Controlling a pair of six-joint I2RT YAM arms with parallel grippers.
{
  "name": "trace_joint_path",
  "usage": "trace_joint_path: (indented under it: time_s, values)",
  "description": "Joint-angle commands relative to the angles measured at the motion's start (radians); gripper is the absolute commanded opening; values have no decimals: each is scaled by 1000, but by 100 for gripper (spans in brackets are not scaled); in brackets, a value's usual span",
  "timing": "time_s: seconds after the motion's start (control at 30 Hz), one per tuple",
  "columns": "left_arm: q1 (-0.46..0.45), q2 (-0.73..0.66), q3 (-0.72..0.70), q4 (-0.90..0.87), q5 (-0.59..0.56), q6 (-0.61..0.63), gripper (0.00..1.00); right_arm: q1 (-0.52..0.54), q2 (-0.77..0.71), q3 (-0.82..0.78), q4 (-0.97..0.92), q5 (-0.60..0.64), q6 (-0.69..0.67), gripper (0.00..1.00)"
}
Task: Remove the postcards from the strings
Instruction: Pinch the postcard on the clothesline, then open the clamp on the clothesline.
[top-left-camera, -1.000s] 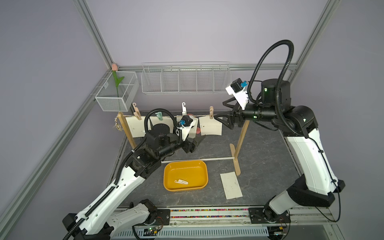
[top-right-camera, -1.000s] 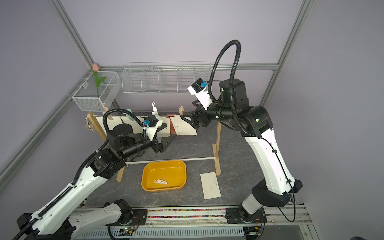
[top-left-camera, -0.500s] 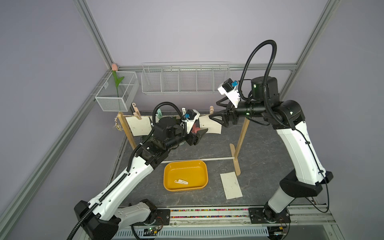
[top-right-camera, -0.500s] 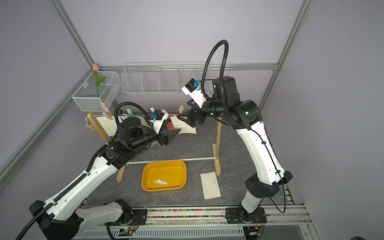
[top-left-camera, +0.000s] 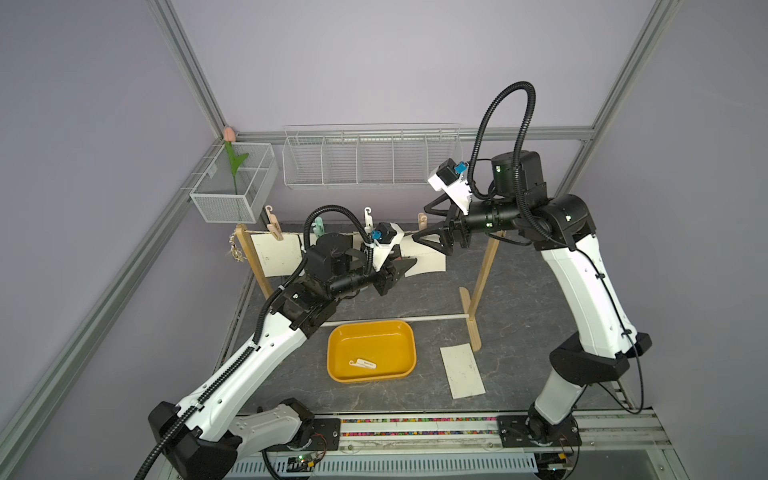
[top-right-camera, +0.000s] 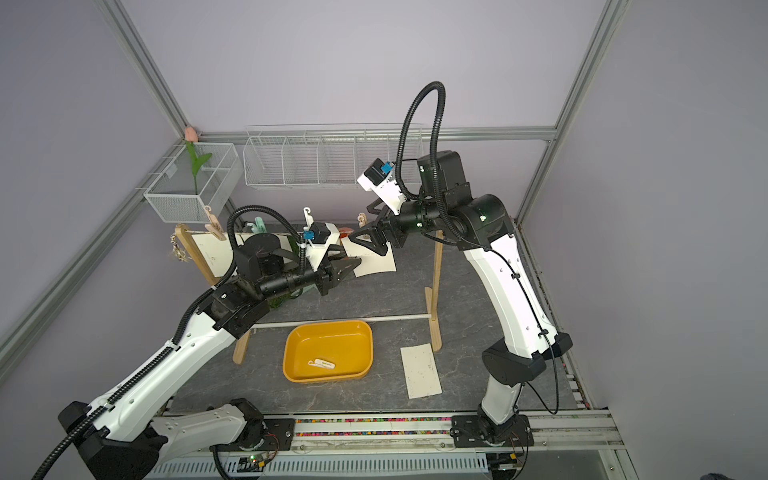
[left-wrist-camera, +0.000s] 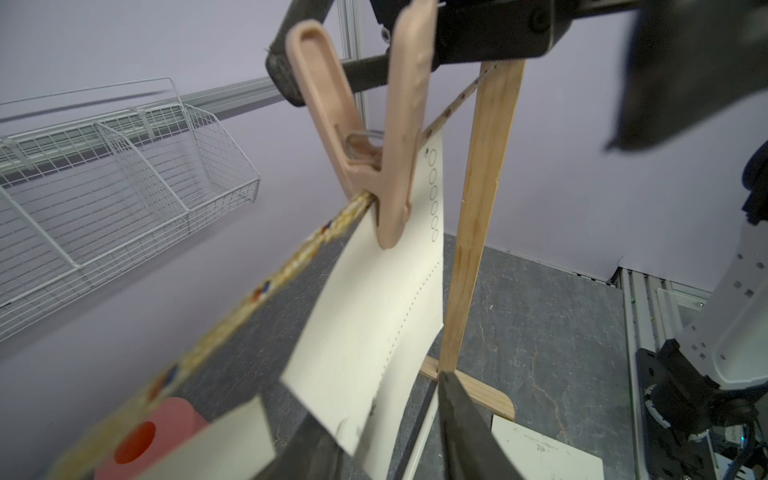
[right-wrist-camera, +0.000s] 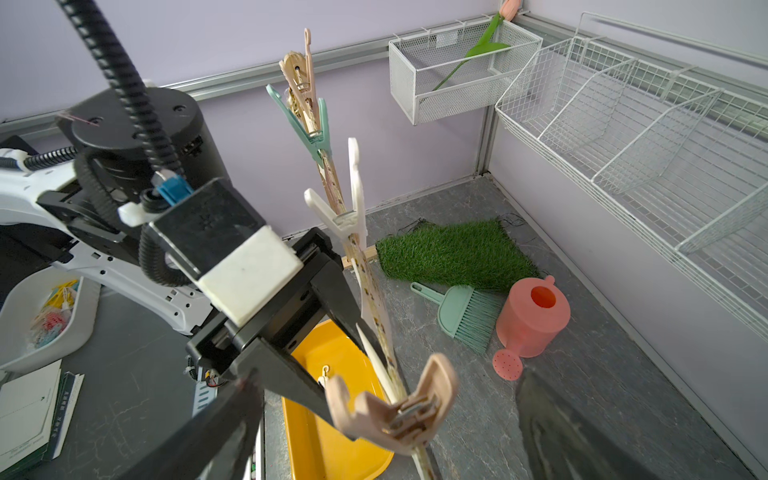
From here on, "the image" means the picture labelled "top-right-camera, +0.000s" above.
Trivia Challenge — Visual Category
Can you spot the postcard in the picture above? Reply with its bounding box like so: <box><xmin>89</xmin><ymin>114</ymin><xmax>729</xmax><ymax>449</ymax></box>
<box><xmin>400</xmin><ymin>344</ymin><xmax>442</xmax><ymax>399</ymax></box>
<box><xmin>192</xmin><ymin>233</ymin><xmax>233</xmax><ymax>278</ymax></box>
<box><xmin>341</xmin><ymin>237</ymin><xmax>396</xmax><ymax>277</ymax></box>

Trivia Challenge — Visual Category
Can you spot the white hook clothespin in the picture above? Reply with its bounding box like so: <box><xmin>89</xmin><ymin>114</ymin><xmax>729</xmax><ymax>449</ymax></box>
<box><xmin>303</xmin><ymin>207</ymin><xmax>314</xmax><ymax>230</ymax></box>
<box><xmin>308</xmin><ymin>358</ymin><xmax>336</xmax><ymax>370</ymax></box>

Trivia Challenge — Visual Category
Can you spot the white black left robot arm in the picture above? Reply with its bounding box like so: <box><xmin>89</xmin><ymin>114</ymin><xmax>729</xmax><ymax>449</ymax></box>
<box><xmin>34</xmin><ymin>234</ymin><xmax>362</xmax><ymax>479</ymax></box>

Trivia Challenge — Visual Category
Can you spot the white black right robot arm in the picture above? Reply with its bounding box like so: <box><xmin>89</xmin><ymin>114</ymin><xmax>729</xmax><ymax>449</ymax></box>
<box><xmin>349</xmin><ymin>151</ymin><xmax>573</xmax><ymax>447</ymax></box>

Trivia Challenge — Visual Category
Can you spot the green artificial grass mat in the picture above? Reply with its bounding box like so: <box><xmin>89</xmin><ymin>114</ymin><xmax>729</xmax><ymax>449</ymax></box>
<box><xmin>269</xmin><ymin>235</ymin><xmax>305</xmax><ymax>309</ymax></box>

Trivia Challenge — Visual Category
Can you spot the yellow plastic tray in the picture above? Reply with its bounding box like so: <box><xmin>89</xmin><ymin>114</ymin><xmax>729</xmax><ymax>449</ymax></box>
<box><xmin>282</xmin><ymin>320</ymin><xmax>374</xmax><ymax>383</ymax></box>

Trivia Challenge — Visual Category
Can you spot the green clothespin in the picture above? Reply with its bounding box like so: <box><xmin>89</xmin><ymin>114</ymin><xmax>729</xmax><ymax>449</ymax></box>
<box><xmin>250</xmin><ymin>216</ymin><xmax>268</xmax><ymax>234</ymax></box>

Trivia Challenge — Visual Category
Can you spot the white mesh basket small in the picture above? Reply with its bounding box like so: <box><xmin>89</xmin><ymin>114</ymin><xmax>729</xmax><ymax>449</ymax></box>
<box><xmin>144</xmin><ymin>142</ymin><xmax>243</xmax><ymax>224</ymax></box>

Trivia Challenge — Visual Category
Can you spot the pink artificial tulip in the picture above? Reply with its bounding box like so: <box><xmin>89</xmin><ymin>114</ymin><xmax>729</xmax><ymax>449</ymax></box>
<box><xmin>184</xmin><ymin>126</ymin><xmax>212</xmax><ymax>194</ymax></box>

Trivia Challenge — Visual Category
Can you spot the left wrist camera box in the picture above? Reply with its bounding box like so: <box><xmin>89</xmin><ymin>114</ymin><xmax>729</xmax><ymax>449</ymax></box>
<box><xmin>303</xmin><ymin>221</ymin><xmax>340</xmax><ymax>271</ymax></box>

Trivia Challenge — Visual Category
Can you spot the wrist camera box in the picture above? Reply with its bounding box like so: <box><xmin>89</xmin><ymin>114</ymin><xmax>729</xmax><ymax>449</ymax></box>
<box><xmin>303</xmin><ymin>221</ymin><xmax>340</xmax><ymax>271</ymax></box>
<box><xmin>357</xmin><ymin>158</ymin><xmax>407</xmax><ymax>215</ymax></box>

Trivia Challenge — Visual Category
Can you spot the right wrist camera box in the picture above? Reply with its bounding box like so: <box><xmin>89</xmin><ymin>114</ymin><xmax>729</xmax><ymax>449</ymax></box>
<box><xmin>357</xmin><ymin>158</ymin><xmax>407</xmax><ymax>215</ymax></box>

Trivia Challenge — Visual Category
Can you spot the black corrugated right cable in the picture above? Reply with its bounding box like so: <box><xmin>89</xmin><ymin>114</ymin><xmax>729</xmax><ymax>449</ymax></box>
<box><xmin>394</xmin><ymin>80</ymin><xmax>448</xmax><ymax>202</ymax></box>

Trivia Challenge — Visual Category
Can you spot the black corrugated cable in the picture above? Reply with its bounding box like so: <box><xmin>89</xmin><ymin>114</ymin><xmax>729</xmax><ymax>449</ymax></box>
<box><xmin>29</xmin><ymin>205</ymin><xmax>304</xmax><ymax>480</ymax></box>
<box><xmin>394</xmin><ymin>80</ymin><xmax>448</xmax><ymax>202</ymax></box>

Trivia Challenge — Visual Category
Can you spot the wooden drying rack frame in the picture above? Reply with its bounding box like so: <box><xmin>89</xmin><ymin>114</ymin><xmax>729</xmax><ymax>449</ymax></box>
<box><xmin>170</xmin><ymin>224</ymin><xmax>443</xmax><ymax>365</ymax></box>

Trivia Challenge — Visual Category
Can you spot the white wire basket long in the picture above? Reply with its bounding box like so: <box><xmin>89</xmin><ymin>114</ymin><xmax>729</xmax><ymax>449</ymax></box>
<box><xmin>243</xmin><ymin>123</ymin><xmax>401</xmax><ymax>189</ymax></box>

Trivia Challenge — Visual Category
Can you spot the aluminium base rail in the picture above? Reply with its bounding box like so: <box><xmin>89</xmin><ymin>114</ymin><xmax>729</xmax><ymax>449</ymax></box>
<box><xmin>147</xmin><ymin>405</ymin><xmax>638</xmax><ymax>479</ymax></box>

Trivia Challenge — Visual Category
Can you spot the black corrugated left cable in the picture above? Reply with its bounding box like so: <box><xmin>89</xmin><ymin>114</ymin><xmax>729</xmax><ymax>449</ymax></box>
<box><xmin>29</xmin><ymin>205</ymin><xmax>304</xmax><ymax>480</ymax></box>

